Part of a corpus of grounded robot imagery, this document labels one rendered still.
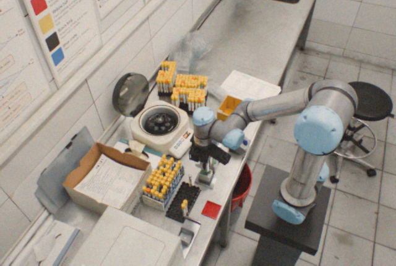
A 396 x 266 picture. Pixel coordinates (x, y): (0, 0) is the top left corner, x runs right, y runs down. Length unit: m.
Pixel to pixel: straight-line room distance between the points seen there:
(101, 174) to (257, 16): 1.60
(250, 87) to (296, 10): 0.93
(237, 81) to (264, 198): 0.78
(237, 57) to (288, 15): 0.62
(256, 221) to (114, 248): 0.56
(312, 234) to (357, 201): 1.31
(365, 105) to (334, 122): 1.50
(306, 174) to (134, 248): 0.57
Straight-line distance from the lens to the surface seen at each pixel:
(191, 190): 1.52
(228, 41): 2.30
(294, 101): 1.09
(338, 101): 0.94
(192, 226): 1.42
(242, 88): 1.94
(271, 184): 1.50
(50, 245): 1.47
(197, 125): 1.22
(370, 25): 3.64
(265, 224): 1.41
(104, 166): 1.60
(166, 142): 1.56
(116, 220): 1.18
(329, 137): 0.89
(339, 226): 2.58
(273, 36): 2.38
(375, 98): 2.47
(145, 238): 1.13
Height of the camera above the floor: 2.21
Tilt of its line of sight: 48 degrees down
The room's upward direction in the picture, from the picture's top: 2 degrees counter-clockwise
